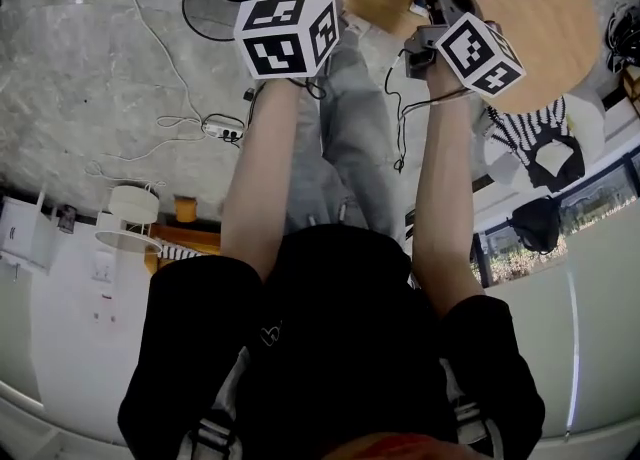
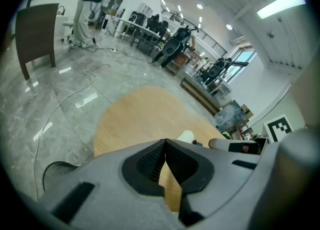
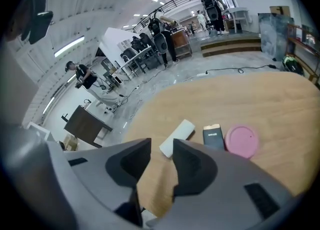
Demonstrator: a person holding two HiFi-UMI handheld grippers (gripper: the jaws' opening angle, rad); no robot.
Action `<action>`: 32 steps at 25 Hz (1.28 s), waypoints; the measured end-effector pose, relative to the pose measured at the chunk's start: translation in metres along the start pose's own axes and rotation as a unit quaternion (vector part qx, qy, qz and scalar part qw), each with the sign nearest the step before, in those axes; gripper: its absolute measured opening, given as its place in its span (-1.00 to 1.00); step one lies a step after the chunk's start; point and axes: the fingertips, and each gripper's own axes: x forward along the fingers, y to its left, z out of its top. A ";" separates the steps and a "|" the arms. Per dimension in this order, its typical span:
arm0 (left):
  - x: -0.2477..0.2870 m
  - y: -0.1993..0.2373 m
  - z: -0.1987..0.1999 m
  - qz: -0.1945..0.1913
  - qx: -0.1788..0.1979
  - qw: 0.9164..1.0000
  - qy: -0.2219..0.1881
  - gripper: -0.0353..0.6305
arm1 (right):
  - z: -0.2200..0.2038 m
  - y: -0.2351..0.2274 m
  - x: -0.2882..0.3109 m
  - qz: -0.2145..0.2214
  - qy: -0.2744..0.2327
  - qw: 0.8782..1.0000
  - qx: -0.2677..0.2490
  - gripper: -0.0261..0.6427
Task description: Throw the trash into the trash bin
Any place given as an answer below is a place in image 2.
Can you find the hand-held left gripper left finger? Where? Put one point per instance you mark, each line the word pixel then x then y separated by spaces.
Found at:
pixel 107 179

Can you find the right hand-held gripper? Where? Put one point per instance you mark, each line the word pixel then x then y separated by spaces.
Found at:
pixel 278 127

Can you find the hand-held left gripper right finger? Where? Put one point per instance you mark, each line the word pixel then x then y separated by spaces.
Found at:
pixel 220 174

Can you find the brown cardboard box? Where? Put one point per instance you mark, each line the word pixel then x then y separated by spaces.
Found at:
pixel 247 110

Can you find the white paper roll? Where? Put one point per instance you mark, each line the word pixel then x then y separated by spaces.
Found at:
pixel 185 135

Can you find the low wooden platform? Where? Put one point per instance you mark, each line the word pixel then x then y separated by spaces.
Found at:
pixel 200 94

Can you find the round ceiling light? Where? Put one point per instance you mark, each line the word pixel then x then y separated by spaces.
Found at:
pixel 229 26
pixel 199 6

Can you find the long ceiling light panel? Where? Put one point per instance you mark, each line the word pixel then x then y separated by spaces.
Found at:
pixel 281 5

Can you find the black metal railing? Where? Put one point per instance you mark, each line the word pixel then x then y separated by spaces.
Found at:
pixel 200 32

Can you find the long white table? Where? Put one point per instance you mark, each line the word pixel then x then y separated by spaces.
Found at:
pixel 140 27

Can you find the white stool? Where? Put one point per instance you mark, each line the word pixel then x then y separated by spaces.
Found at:
pixel 68 25

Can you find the dark brown wooden desk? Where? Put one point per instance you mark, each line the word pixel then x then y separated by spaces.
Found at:
pixel 35 31

